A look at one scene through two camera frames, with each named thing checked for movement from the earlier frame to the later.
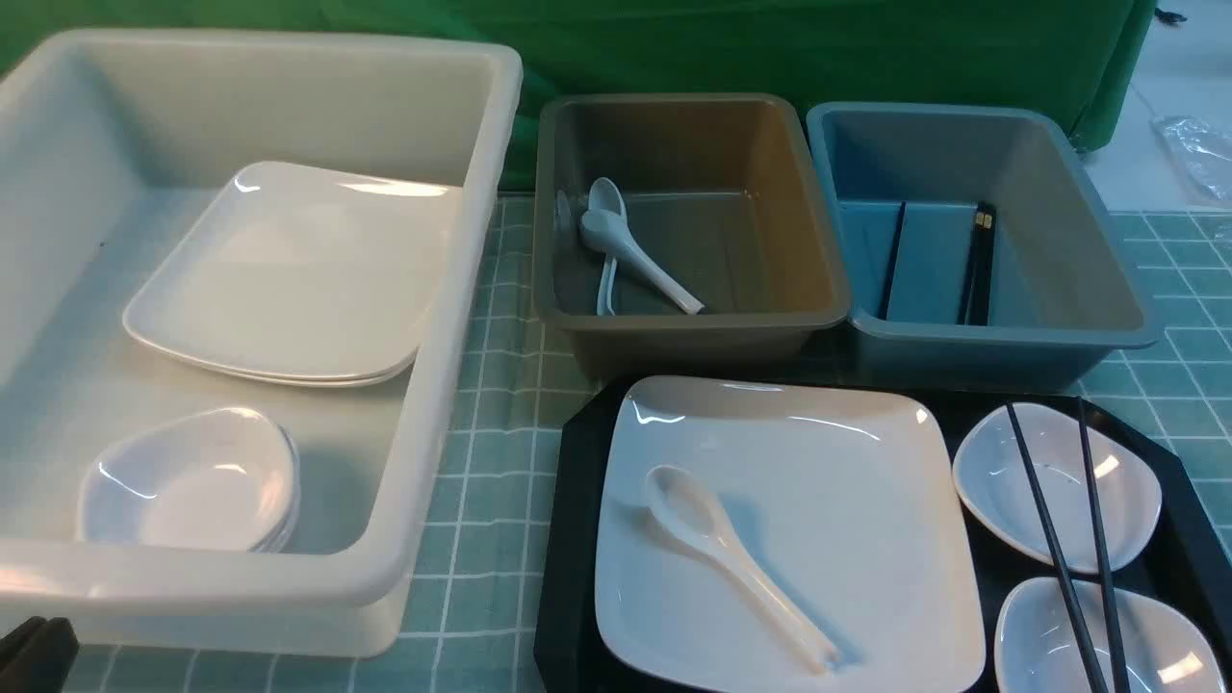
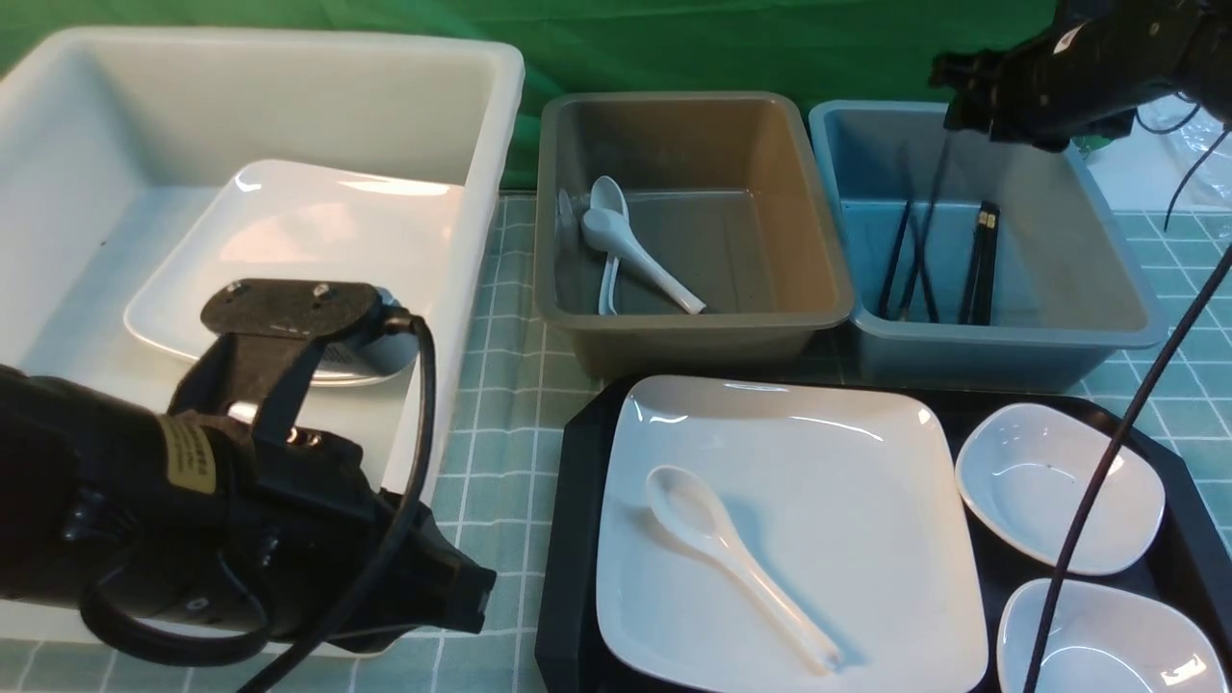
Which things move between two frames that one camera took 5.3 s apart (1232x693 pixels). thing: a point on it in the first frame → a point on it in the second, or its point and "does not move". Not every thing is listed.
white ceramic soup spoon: (686, 511) does not move
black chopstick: (1053, 553) → (926, 235)
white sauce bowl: (1036, 649) does not move
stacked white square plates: (305, 275) does not move
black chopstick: (1118, 676) → (915, 237)
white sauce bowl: (991, 474) does not move
